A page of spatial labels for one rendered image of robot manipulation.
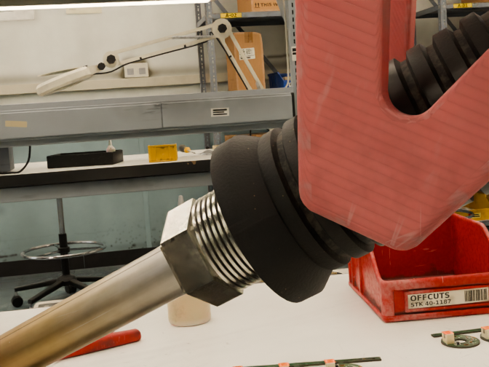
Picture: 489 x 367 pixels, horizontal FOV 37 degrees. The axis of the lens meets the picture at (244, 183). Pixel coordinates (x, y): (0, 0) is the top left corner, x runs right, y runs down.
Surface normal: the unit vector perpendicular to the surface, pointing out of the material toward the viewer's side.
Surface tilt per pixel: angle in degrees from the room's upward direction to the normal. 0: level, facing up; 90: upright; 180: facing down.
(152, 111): 90
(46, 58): 90
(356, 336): 0
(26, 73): 90
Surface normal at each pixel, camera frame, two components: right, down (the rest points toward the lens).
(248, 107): 0.19, 0.08
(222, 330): -0.07, -0.99
